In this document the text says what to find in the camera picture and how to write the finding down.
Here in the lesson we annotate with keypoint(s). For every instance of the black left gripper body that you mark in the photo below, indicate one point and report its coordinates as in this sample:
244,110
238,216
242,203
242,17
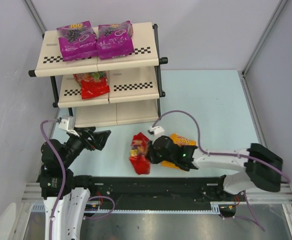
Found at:
89,139

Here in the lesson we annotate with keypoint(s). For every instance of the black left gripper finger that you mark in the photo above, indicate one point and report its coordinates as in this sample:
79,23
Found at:
100,138
87,130

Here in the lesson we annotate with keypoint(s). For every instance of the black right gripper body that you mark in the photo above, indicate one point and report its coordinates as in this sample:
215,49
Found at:
153,152

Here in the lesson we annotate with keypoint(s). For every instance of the orange mango candy bag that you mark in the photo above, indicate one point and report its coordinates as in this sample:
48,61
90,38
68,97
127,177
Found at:
180,141

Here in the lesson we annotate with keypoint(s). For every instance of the red fruit candy bag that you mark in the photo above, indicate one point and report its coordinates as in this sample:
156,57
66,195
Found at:
138,154
93,84

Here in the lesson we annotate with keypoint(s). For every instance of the purple grape candy bag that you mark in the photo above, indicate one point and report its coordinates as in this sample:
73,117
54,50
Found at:
115,40
77,41

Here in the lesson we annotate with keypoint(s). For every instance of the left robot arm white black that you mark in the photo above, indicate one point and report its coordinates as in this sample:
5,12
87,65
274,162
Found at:
60,180

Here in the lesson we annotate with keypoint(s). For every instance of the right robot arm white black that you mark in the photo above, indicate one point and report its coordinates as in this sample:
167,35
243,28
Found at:
255,167

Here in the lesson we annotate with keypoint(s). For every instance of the beige three-tier shelf rack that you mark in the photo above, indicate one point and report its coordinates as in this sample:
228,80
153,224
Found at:
134,81

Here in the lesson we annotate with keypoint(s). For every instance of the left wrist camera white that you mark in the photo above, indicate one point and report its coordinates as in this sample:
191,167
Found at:
67,123

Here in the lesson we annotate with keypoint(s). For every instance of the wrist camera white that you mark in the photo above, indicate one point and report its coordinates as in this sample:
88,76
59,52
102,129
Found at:
156,131
67,123

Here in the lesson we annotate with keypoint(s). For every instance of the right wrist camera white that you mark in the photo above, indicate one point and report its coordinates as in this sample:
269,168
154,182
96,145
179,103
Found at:
156,131

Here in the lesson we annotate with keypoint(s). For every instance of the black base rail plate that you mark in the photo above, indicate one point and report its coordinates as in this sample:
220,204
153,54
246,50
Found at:
158,194

